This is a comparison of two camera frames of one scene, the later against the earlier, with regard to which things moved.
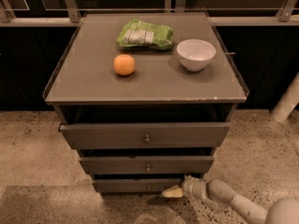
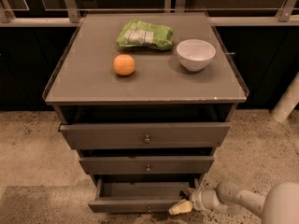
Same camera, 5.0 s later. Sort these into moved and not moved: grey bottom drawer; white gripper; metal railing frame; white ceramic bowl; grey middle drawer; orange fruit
Moved: grey bottom drawer; white gripper
Not moved: orange fruit; metal railing frame; grey middle drawer; white ceramic bowl
